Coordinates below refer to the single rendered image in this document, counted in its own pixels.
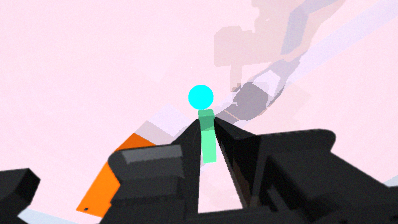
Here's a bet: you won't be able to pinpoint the cyan circle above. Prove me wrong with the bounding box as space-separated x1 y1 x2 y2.
188 85 213 110

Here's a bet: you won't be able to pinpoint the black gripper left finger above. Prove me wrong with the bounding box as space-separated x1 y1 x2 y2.
107 119 202 213

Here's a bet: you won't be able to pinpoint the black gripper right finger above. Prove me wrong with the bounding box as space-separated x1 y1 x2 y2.
214 117 336 208

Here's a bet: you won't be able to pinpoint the green rectangular post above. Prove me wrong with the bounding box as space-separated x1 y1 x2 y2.
198 109 217 163

